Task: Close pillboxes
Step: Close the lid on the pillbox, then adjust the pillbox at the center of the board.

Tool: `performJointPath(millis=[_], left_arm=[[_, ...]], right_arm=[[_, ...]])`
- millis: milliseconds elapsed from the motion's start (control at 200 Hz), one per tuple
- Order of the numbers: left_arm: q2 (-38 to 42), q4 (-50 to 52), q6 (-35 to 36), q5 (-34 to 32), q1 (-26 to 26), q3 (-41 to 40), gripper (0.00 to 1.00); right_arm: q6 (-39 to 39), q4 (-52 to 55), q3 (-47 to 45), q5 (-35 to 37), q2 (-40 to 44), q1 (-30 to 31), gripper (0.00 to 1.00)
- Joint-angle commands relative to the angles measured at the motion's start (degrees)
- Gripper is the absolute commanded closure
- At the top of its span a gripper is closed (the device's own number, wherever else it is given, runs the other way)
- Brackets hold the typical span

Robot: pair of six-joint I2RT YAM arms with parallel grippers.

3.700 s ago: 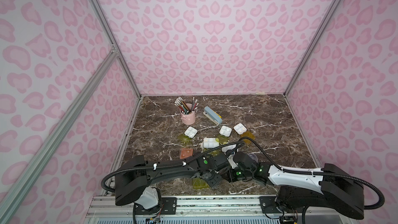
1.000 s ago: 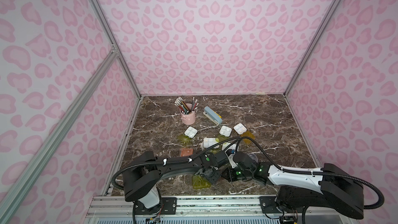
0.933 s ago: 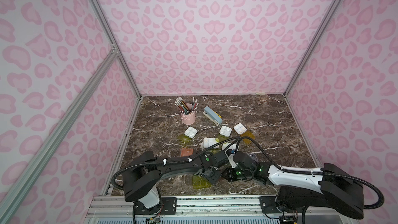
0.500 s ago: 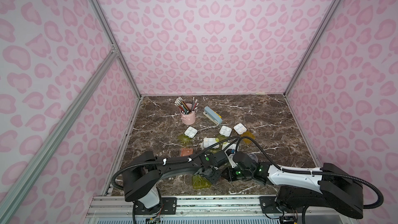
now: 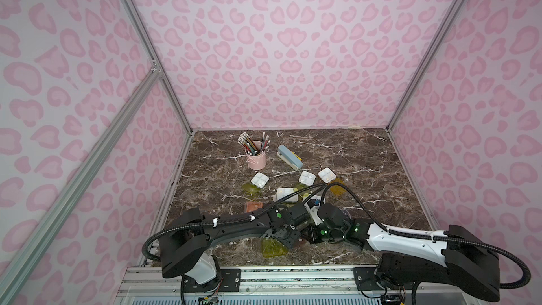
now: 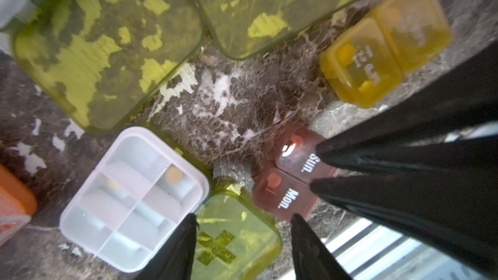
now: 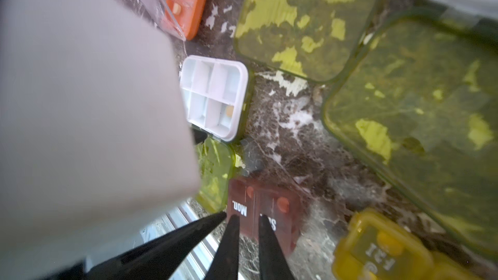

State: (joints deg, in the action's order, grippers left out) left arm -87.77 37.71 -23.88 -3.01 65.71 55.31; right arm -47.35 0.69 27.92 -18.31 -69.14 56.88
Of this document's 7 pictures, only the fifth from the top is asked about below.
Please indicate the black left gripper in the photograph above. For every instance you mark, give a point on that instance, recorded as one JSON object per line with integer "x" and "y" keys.
{"x": 290, "y": 236}

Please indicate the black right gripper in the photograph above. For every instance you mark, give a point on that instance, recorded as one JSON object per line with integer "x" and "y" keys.
{"x": 315, "y": 232}

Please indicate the white pillbox green lid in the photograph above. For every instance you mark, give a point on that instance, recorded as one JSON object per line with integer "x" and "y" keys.
{"x": 255, "y": 186}
{"x": 306, "y": 180}
{"x": 273, "y": 248}
{"x": 284, "y": 192}

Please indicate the white pillbox green lid front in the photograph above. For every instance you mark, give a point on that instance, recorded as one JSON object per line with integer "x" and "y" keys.
{"x": 273, "y": 248}

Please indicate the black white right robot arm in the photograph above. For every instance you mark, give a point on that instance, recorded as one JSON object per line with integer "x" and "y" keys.
{"x": 453, "y": 257}

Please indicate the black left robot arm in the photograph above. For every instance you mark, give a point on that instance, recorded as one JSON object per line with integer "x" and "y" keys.
{"x": 194, "y": 232}

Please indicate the orange square pillbox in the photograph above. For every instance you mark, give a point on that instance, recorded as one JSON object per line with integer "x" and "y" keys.
{"x": 251, "y": 206}

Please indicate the white pillbox green lid back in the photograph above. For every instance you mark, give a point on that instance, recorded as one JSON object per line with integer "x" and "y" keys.
{"x": 306, "y": 180}

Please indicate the white pillbox yellow lid far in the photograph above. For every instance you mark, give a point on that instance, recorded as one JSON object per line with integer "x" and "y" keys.
{"x": 329, "y": 177}

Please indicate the blue grey stapler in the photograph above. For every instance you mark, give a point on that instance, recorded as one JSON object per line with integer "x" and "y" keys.
{"x": 289, "y": 157}

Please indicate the pink pencil cup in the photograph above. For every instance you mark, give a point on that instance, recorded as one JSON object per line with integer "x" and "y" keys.
{"x": 256, "y": 162}

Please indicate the coloured pencils bundle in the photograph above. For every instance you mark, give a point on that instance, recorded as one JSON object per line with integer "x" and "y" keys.
{"x": 254, "y": 147}

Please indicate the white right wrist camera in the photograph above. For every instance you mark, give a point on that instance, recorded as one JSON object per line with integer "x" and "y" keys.
{"x": 313, "y": 212}

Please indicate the aluminium front rail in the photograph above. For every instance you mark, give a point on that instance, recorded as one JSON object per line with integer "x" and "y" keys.
{"x": 320, "y": 284}

